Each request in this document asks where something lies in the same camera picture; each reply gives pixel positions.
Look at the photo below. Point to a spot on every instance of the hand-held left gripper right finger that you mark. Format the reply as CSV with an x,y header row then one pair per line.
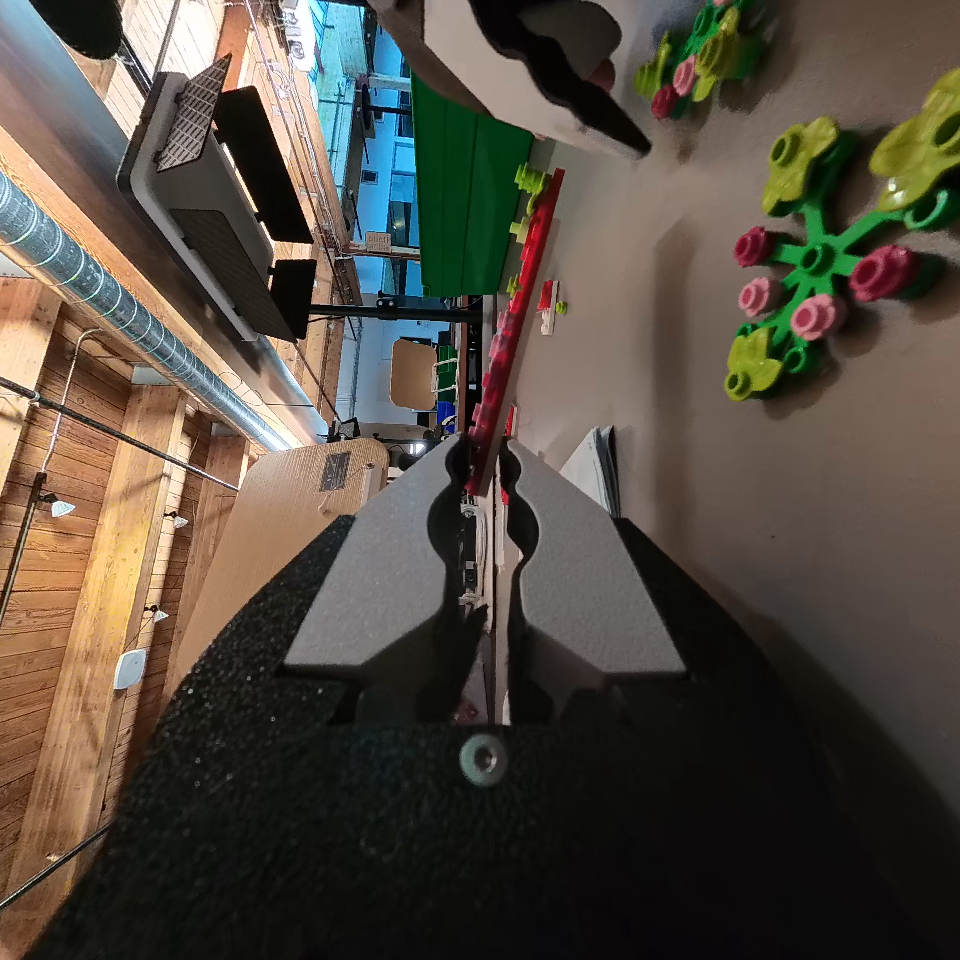
x,y
592,600

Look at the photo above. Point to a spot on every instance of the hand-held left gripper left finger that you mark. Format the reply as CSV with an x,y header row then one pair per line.
x,y
375,592

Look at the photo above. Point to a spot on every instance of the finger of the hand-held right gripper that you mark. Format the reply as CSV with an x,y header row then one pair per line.
x,y
480,75
577,34

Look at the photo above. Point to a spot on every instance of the pink lego flower piece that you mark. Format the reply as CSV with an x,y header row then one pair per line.
x,y
604,76

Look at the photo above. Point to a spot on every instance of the red lego heart assembly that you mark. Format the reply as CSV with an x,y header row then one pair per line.
x,y
525,300

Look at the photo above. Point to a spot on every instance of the lego flower cluster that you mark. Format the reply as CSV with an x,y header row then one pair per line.
x,y
709,60
821,259

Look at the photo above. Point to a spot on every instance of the small white red lego piece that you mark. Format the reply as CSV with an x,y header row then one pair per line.
x,y
551,307

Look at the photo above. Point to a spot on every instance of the tan cardboard board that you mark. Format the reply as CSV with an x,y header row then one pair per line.
x,y
285,525

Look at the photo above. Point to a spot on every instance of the green plastic bin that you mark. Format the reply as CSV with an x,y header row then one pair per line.
x,y
461,202

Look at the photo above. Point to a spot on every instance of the open instruction booklet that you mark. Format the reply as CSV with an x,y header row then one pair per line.
x,y
600,469

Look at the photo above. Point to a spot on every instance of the small track spotlight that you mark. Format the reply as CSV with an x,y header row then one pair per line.
x,y
157,613
177,520
58,507

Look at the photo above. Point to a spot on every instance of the black stand pole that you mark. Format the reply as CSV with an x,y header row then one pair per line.
x,y
390,309

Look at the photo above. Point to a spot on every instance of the white ceiling sensor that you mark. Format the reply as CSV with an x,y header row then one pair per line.
x,y
130,669

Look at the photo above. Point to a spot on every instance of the ceiling air conditioning unit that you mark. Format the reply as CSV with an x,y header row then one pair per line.
x,y
217,202

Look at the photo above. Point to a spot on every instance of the black ceiling rail pipe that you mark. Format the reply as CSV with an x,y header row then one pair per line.
x,y
112,433

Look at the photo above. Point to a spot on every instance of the silver ventilation duct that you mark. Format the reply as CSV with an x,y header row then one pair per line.
x,y
135,307

